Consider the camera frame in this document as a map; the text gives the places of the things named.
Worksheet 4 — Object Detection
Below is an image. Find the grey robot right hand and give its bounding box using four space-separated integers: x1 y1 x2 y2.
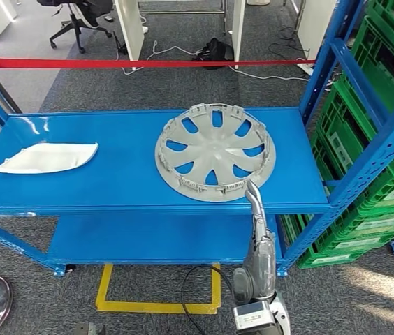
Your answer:
232 179 278 306

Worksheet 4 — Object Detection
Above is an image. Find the grey wheel hubcap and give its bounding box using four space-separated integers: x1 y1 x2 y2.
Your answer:
155 103 277 203

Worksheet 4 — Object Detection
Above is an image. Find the white car trim part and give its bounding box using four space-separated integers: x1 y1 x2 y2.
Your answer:
0 142 99 175

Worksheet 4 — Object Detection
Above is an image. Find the yellow floor tape square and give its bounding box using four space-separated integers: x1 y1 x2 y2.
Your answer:
95 263 222 315

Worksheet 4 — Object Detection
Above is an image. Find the black bag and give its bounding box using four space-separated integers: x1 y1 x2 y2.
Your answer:
192 38 235 70

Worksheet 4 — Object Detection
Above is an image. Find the grey robot foot plate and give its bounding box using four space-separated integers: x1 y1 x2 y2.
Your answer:
74 321 107 335

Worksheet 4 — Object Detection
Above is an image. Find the white desk panel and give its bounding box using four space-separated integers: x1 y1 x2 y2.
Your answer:
114 0 145 61
296 0 338 61
231 0 247 64

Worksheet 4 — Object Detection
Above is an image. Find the red barrier belt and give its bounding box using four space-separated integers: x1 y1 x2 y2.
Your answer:
0 57 317 70

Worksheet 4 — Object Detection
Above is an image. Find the black office chair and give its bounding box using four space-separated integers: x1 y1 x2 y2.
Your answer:
37 0 114 55

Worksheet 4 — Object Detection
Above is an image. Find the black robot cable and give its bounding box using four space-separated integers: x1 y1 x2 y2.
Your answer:
181 264 235 335

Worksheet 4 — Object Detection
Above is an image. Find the white floor cable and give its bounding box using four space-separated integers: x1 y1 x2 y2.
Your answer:
228 64 311 83
116 39 205 76

